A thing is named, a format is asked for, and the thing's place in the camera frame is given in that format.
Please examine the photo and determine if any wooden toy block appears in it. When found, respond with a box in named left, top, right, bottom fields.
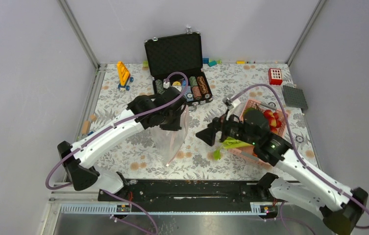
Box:
left=80, top=120, right=91, bottom=135

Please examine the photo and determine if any floral tablecloth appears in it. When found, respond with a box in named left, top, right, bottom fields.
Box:
left=90, top=64, right=319, bottom=181

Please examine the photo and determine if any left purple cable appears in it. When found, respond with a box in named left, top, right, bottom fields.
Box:
left=45, top=71, right=190, bottom=191

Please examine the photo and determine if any clear pink zip bag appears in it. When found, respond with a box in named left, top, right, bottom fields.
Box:
left=150, top=106, right=190, bottom=166

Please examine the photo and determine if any red grid block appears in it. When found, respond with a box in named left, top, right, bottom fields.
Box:
left=268, top=68, right=283, bottom=86

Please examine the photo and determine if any grey building baseplate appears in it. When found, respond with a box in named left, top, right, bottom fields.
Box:
left=282, top=85, right=308, bottom=110

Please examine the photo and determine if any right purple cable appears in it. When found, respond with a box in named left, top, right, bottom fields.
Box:
left=229, top=83, right=369, bottom=230

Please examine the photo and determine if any yellow toy ladder cart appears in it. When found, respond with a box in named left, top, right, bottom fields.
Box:
left=117, top=61, right=134, bottom=91

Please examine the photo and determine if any teal toy block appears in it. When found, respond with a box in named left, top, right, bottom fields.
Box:
left=207, top=61, right=218, bottom=67

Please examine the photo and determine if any black poker chip case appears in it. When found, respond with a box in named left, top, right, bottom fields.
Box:
left=144, top=31, right=213, bottom=106

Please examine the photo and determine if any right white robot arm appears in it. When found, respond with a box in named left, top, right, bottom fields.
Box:
left=196, top=109, right=368, bottom=235

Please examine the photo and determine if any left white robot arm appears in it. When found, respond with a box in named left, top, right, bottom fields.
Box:
left=57, top=87, right=187, bottom=201

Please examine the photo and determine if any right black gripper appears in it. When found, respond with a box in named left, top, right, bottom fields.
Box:
left=196, top=108, right=258, bottom=146

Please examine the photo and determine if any pink plastic basket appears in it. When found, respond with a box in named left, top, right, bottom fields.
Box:
left=228, top=99, right=287, bottom=169

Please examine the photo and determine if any purple cable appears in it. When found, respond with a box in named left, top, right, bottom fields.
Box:
left=229, top=83, right=369, bottom=230
left=45, top=71, right=190, bottom=191

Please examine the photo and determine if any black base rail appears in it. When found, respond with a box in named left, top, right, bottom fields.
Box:
left=115, top=179, right=277, bottom=213

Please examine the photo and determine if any green celery stalk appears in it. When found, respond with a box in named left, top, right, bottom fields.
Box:
left=213, top=137, right=252, bottom=161

